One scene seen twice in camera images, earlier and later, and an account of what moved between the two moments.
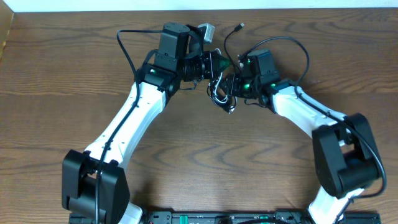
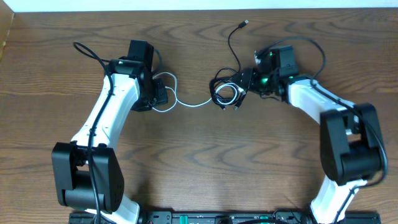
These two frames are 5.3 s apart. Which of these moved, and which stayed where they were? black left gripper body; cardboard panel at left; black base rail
Moved: black left gripper body
Stayed: cardboard panel at left; black base rail
